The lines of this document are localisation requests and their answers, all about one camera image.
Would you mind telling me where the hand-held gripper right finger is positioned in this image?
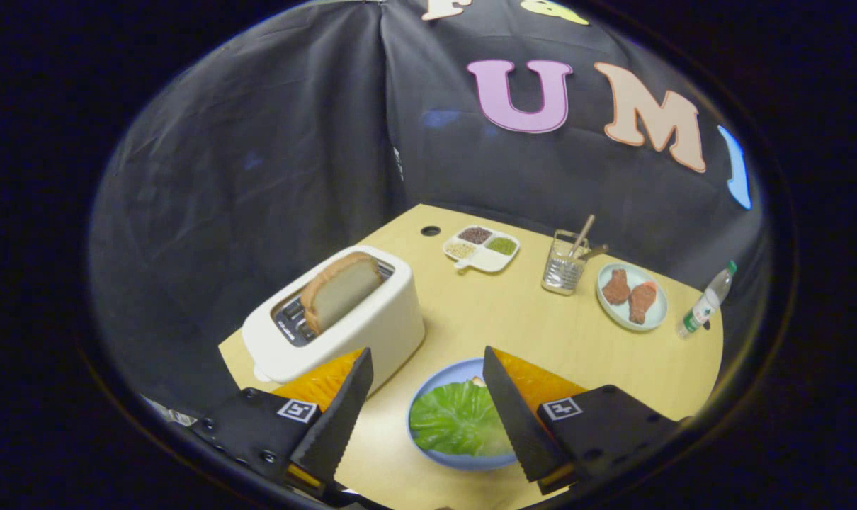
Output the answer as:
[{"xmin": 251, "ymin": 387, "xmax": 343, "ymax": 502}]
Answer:
[{"xmin": 482, "ymin": 346, "xmax": 684, "ymax": 495}]

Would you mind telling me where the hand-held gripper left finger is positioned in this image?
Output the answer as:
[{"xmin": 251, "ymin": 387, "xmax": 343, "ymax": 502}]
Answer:
[{"xmin": 190, "ymin": 347, "xmax": 375, "ymax": 497}]

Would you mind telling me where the green lettuce leaf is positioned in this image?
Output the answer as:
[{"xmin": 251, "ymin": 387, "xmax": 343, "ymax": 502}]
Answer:
[{"xmin": 409, "ymin": 380, "xmax": 514, "ymax": 456}]

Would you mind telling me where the plain white bread slice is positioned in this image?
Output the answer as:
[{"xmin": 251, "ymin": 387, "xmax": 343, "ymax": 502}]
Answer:
[{"xmin": 300, "ymin": 251, "xmax": 384, "ymax": 335}]

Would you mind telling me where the blue plate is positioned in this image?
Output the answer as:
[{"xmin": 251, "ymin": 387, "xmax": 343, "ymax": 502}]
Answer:
[{"xmin": 407, "ymin": 358, "xmax": 521, "ymax": 471}]

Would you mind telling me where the white toaster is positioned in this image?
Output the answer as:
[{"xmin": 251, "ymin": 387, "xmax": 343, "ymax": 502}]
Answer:
[{"xmin": 242, "ymin": 245, "xmax": 426, "ymax": 395}]

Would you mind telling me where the brown meat patty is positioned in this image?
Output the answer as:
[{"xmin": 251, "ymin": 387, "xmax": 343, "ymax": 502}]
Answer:
[
  {"xmin": 602, "ymin": 268, "xmax": 631, "ymax": 305},
  {"xmin": 628, "ymin": 281, "xmax": 658, "ymax": 324}
]

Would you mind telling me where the white divided condiment dish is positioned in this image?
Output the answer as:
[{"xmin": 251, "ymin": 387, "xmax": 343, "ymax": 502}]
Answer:
[{"xmin": 442, "ymin": 225, "xmax": 521, "ymax": 273}]

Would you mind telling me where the leaf patterned fabric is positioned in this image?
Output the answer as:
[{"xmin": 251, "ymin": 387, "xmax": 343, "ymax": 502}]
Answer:
[{"xmin": 142, "ymin": 397, "xmax": 197, "ymax": 426}]

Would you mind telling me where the pale green plate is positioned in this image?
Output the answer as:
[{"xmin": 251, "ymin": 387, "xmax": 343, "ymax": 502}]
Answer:
[{"xmin": 596, "ymin": 263, "xmax": 669, "ymax": 332}]

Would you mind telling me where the clear plastic water bottle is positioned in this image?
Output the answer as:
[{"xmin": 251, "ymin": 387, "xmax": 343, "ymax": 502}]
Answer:
[{"xmin": 677, "ymin": 260, "xmax": 738, "ymax": 339}]

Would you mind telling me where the black backdrop cloth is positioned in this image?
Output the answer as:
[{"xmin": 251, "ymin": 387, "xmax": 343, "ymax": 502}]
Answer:
[{"xmin": 89, "ymin": 0, "xmax": 766, "ymax": 426}]

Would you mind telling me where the metal wire utensil holder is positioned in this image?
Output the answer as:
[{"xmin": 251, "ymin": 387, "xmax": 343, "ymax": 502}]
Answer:
[{"xmin": 541, "ymin": 229, "xmax": 591, "ymax": 295}]

